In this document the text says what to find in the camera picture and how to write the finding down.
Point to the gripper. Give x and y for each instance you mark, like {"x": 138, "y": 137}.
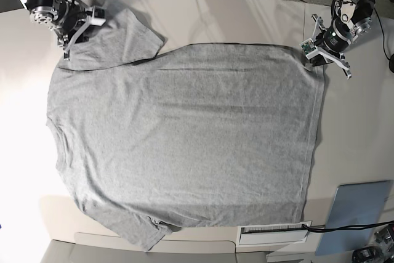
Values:
{"x": 332, "y": 41}
{"x": 72, "y": 25}

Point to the grey T-shirt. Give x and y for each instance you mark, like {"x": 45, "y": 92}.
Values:
{"x": 206, "y": 135}

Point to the blue-grey board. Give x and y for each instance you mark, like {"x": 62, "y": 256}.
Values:
{"x": 354, "y": 204}

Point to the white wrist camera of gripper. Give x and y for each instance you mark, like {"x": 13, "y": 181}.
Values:
{"x": 309, "y": 48}
{"x": 98, "y": 16}

